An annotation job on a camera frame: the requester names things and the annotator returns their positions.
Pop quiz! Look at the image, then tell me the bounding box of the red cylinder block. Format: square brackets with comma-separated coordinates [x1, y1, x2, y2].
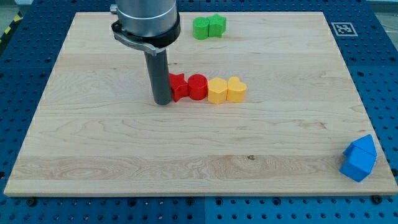
[188, 74, 208, 100]

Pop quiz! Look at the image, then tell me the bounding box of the black clamp ring mount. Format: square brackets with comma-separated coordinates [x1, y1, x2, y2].
[111, 13, 181, 56]

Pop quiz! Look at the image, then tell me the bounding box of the blue cube block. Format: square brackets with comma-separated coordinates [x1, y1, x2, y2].
[340, 146, 377, 182]

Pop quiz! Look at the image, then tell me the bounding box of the black board bolt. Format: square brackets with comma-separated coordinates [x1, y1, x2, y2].
[371, 195, 383, 205]
[25, 197, 37, 207]

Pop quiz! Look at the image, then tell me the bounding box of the black left board bolt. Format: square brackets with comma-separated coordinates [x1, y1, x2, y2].
[25, 197, 37, 207]

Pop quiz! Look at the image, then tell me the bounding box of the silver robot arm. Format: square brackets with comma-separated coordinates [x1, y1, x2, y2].
[110, 0, 180, 105]

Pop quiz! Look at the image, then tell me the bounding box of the light wooden board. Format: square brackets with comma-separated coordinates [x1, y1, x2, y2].
[4, 12, 397, 197]

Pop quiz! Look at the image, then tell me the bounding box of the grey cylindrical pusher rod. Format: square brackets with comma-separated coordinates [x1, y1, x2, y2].
[144, 49, 172, 105]

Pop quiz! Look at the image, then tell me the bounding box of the white fiducial marker tag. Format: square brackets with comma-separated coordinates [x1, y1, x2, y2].
[331, 22, 358, 37]

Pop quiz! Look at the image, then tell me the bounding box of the yellow hexagon block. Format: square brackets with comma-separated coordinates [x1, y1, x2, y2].
[208, 78, 228, 104]

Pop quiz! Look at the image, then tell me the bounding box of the blue triangle block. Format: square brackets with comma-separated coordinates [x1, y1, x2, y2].
[343, 134, 377, 157]

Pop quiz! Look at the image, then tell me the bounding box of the green cylinder block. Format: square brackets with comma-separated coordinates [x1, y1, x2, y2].
[193, 17, 210, 40]

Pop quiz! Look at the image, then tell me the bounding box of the red star block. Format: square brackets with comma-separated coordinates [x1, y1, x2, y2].
[169, 73, 189, 102]

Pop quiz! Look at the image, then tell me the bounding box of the green star block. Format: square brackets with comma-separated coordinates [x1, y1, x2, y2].
[207, 14, 226, 38]

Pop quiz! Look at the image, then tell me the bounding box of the black right board bolt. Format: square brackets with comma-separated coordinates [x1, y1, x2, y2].
[371, 195, 383, 205]

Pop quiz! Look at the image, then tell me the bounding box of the yellow heart block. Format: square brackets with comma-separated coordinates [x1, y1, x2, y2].
[227, 77, 248, 102]

